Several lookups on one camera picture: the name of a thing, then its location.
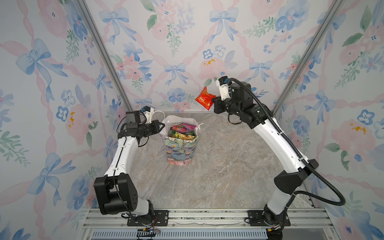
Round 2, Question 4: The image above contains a small red snack packet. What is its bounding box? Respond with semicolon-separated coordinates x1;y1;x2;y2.
195;87;217;111

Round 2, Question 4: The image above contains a floral paper gift bag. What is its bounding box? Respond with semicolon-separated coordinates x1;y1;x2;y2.
160;115;201;167

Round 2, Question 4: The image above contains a yellow candy bag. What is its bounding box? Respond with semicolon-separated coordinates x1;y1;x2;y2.
173;133;197;141

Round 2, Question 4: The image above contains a purple berries candy bag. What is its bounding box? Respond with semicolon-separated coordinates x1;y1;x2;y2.
171;123;197;134

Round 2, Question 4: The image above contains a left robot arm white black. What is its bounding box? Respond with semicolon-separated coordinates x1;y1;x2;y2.
94;120;165;217

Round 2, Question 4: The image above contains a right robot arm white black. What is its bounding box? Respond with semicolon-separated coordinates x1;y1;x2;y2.
213;80;318;226

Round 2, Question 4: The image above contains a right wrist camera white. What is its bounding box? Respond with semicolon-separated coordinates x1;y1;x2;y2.
216;76;231;101

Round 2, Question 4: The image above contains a left aluminium corner post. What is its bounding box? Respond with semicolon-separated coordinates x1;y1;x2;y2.
74;0;133;111

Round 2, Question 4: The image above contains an aluminium corner post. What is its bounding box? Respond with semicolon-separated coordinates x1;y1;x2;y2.
273;0;345;115
74;0;133;111

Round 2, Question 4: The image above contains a right aluminium corner post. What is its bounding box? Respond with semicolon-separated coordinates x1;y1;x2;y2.
273;0;345;115

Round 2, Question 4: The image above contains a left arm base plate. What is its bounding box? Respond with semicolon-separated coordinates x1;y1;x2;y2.
127;210;170;227

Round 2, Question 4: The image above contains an aluminium mounting rail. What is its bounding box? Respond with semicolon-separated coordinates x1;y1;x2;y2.
82;208;334;230

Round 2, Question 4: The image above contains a black connector with wires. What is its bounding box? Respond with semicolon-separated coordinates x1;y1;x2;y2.
136;227;161;240

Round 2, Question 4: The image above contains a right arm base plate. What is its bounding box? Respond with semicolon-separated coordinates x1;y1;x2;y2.
245;209;291;228

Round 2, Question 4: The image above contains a black corrugated cable conduit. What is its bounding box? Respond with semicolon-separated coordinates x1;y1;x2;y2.
227;77;346;207

